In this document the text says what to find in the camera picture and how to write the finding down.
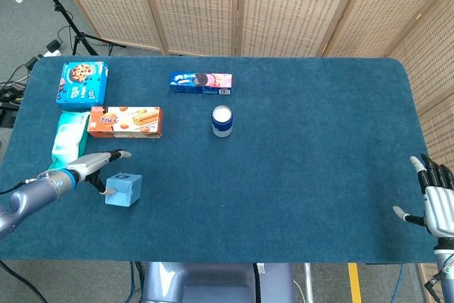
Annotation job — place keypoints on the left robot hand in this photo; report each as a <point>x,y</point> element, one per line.
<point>87,164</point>

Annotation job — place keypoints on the small light blue box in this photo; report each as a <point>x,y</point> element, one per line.
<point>124,189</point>

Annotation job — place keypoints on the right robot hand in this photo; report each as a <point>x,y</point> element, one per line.
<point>440,209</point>

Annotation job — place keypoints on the blue sandwich cookie box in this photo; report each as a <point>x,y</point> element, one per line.
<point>198,83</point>

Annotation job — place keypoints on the black and white power adapter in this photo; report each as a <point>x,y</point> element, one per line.
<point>54,46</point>

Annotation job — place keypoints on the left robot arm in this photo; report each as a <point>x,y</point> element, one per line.
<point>35,193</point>

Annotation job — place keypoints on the teal wet wipes pack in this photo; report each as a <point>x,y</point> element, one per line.
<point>67,136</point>

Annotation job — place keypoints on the yellow floor tape strip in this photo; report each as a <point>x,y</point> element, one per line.
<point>354,281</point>

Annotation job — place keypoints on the blue table cloth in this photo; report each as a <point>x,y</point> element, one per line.
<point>283,182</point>

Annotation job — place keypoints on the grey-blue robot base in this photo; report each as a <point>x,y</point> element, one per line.
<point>213,283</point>

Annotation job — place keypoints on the black tripod stand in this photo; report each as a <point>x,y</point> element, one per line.
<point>65,15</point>

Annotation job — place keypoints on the blue and white drink can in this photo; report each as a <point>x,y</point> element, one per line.
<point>222,122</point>

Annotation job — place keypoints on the wicker wooden folding screen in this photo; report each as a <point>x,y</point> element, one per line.
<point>276,8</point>

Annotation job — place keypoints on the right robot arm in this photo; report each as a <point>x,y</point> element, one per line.
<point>447,267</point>

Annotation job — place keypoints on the blue chocolate chip cookie box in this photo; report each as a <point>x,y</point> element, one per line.
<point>81,84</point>

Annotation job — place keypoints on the orange egg roll biscuit box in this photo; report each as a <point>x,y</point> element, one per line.
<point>124,122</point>

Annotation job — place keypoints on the white power strip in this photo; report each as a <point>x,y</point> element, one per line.
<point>48,54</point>

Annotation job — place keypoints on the grey metal table leg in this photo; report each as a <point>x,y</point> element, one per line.
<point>308,281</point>

